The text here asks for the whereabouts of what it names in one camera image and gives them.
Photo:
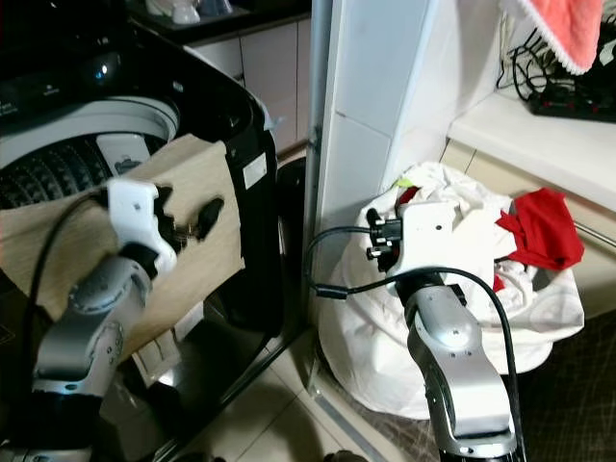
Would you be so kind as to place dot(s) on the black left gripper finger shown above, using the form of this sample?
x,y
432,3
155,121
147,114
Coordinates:
x,y
208,217

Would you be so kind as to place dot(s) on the beige cloth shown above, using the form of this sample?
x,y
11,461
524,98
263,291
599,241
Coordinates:
x,y
48,250

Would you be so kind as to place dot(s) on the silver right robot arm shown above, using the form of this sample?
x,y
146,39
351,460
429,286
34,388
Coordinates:
x,y
457,366

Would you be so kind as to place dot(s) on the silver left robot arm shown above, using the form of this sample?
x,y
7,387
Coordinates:
x,y
91,308

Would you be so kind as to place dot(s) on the black top-load washing machine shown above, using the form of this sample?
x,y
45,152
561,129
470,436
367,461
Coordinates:
x,y
250,120

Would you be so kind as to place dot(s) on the white laundry bag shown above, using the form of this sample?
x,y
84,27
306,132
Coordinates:
x,y
366,356

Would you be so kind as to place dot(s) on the grey washer drum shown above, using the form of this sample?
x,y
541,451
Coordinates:
x,y
58,168

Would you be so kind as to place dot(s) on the beige cabinet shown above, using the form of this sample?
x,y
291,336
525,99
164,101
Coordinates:
x,y
269,67

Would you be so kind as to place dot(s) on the red garment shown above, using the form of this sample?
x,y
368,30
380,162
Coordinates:
x,y
544,231

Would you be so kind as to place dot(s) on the white ledge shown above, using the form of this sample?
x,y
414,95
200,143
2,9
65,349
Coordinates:
x,y
529,135

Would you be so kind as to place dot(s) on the pink towel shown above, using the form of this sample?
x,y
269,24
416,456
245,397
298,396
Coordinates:
x,y
553,29

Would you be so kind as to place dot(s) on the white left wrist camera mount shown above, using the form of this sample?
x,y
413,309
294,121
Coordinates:
x,y
130,207

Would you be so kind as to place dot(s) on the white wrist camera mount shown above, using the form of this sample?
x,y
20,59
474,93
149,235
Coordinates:
x,y
130,207
433,236

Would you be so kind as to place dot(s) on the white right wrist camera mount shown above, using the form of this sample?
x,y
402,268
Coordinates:
x,y
433,236

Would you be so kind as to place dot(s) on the white door frame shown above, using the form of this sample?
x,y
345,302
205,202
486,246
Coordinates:
x,y
366,106

